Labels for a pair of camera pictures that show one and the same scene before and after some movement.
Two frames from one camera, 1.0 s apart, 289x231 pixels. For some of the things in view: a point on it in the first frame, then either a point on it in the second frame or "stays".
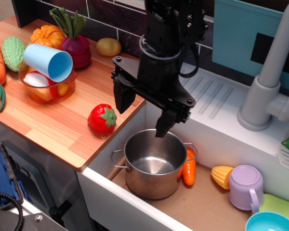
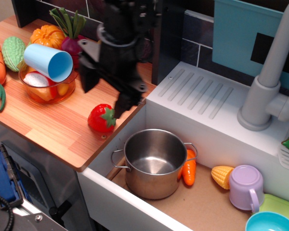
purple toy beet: x=76 y=45 stays
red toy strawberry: x=102 y=118 stays
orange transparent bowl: x=42 y=89 stays
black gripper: x=156 y=78 to x=117 y=63
